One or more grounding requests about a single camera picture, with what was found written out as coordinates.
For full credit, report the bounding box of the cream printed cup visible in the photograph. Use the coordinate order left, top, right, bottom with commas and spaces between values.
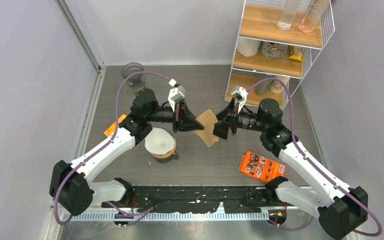
269, 75, 290, 94

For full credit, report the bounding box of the brown paper coffee filter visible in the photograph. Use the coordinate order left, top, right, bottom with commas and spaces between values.
192, 109, 219, 148

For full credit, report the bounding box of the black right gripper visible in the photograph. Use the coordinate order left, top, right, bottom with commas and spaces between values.
206, 98, 268, 140

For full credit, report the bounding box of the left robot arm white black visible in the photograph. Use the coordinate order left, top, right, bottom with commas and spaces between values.
49, 88, 204, 216

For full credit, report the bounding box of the white paper coffee filter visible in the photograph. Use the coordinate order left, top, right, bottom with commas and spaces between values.
144, 127, 175, 155

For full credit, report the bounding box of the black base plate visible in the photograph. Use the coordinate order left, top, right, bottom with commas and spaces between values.
114, 185, 291, 214

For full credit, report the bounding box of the pink tinted glass bottle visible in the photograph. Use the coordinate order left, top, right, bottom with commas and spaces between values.
298, 0, 330, 34

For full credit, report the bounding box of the orange sponge box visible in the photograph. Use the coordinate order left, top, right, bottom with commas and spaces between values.
103, 114, 127, 137

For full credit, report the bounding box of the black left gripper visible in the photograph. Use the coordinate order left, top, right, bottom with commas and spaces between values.
146, 99, 204, 134

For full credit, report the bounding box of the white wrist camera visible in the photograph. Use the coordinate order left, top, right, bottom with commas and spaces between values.
231, 85, 248, 113
167, 78, 186, 112

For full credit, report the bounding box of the grey green bottle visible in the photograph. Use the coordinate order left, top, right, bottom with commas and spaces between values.
254, 80, 272, 96

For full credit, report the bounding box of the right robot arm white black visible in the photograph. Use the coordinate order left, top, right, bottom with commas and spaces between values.
213, 98, 369, 240

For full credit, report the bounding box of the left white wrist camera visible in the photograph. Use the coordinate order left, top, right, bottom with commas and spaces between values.
167, 78, 186, 112

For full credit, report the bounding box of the white wire wooden shelf rack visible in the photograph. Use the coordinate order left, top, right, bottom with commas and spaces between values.
224, 0, 335, 102

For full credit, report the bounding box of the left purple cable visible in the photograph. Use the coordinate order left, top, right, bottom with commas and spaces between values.
53, 71, 176, 228

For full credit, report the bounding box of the clear glass bottle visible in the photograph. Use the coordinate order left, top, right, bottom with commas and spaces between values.
277, 0, 302, 31

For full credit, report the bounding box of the orange snack packet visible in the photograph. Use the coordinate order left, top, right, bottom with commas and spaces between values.
238, 151, 286, 184

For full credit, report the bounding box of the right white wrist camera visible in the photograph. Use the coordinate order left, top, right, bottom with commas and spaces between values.
231, 85, 248, 113

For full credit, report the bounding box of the yellow snack bag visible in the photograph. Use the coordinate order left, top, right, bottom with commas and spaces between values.
289, 45, 305, 63

